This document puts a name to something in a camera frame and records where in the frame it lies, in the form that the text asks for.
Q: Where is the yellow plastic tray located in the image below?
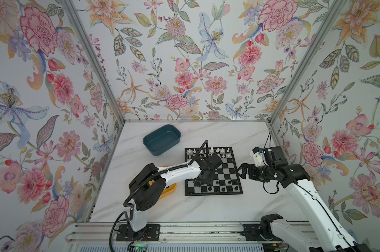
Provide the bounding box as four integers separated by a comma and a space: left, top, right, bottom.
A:
148, 166, 177, 199

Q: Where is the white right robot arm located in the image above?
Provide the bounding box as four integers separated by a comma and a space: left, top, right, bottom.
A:
238, 147, 370, 252

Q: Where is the teal plastic tray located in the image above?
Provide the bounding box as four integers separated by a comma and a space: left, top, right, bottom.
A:
142, 125, 182, 156

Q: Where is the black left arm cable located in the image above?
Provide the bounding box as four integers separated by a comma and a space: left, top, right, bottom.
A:
109, 140, 210, 252

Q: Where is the black and silver chessboard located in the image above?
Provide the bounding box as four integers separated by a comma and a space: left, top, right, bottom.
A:
185, 147, 243, 196

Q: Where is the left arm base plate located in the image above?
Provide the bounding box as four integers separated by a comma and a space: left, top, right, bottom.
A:
116, 224, 161, 242

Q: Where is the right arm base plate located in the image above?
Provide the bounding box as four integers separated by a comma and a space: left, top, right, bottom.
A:
241, 214, 283, 241

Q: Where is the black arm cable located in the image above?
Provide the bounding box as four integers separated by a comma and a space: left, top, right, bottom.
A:
261, 130, 358, 252
109, 140, 210, 252

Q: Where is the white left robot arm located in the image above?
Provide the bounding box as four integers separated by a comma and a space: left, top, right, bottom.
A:
123, 154, 223, 232

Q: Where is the aluminium corner frame post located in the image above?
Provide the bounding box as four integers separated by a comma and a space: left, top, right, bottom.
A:
268, 0, 339, 124

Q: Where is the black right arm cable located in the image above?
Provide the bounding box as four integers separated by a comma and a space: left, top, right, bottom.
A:
261, 130, 358, 252

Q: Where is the aluminium front rail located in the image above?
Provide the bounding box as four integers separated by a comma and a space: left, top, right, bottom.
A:
65, 221, 335, 245

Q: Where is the left aluminium corner post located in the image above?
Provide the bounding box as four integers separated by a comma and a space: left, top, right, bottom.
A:
61, 0, 125, 125

